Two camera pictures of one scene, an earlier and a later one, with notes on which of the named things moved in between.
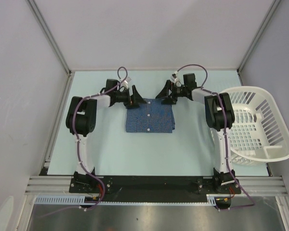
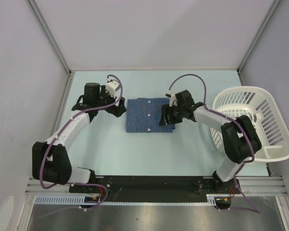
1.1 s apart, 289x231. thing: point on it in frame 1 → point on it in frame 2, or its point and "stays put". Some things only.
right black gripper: [171, 99] → [166, 109]
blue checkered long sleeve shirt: [151, 117] stays put
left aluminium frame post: [54, 44] stays put
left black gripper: [133, 100] → [116, 110]
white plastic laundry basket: [260, 133] stays put
